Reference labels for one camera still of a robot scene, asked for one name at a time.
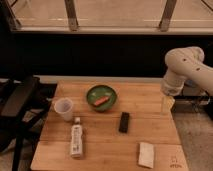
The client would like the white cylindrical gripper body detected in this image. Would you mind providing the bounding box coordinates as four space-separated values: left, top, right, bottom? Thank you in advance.
161 71 185 96

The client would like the translucent yellowish gripper finger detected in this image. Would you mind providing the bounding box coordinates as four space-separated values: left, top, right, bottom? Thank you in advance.
161 96 175 115

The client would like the black eraser block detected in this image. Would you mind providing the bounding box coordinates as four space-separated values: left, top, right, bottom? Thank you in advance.
119 112 130 133

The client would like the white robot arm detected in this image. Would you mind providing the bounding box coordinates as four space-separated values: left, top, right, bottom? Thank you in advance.
161 46 213 120

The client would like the white folded napkin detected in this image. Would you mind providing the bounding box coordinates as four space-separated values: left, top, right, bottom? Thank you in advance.
138 142 154 169

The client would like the orange carrot piece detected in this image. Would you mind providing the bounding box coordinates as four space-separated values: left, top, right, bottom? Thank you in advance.
94 97 109 106

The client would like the green bowl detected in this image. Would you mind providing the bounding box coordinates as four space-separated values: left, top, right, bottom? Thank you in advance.
86 85 117 112

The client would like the white plastic bottle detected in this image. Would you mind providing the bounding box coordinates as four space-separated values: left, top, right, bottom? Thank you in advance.
70 117 83 157

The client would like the black office chair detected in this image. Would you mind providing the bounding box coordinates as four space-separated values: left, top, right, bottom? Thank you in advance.
0 76 57 171

